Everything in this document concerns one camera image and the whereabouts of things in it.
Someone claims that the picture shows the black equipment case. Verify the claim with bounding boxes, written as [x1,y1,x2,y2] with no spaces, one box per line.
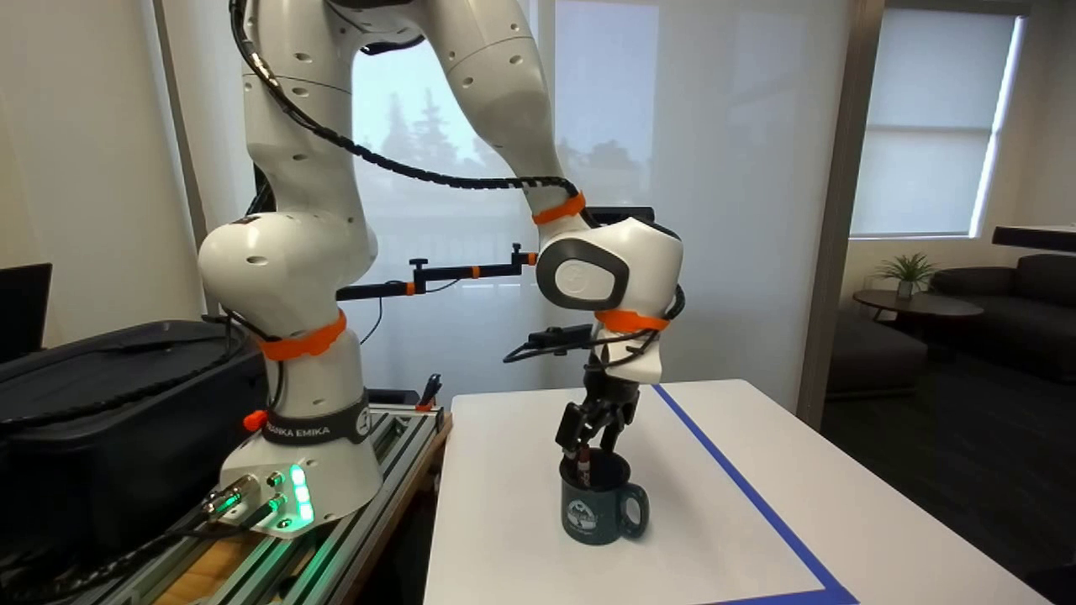
[0,319,274,589]

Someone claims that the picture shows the dark grey sofa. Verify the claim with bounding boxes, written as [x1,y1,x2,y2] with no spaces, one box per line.
[927,252,1076,382]

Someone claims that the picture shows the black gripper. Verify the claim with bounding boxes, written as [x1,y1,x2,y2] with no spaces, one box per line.
[555,360,642,458]

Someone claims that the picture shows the dark wall shelf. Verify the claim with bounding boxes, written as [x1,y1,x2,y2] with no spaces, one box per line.
[990,226,1076,256]

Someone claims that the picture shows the black stereo camera bar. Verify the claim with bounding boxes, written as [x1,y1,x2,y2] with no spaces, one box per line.
[582,204,660,226]

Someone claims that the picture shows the blue tape line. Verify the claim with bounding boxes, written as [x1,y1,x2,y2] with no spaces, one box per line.
[649,381,861,605]

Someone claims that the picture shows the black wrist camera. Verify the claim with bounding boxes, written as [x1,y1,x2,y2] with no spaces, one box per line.
[500,323,600,367]

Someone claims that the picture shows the dark green enamel mug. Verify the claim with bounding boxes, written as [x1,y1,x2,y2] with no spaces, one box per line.
[555,447,653,548]

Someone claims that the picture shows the black red tipped plug cable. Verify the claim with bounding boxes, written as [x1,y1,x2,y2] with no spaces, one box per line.
[365,372,449,412]

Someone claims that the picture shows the black robot cable conduit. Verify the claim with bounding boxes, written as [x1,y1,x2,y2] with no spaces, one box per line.
[224,0,582,201]

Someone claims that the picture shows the small green potted plant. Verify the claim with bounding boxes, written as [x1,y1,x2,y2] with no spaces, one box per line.
[885,252,938,300]

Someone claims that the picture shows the black monitor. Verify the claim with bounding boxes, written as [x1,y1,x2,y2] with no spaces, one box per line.
[0,262,57,367]

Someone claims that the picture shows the aluminium rail robot base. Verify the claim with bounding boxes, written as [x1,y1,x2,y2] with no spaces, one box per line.
[62,398,454,605]

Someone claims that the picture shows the round dark coffee table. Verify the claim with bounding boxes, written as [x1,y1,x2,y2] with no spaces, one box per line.
[850,286,990,339]

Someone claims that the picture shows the white window blind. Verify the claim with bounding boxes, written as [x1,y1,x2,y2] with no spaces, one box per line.
[850,7,1026,243]

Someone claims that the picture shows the dark grey ottoman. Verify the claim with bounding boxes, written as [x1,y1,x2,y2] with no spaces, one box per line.
[829,311,931,398]

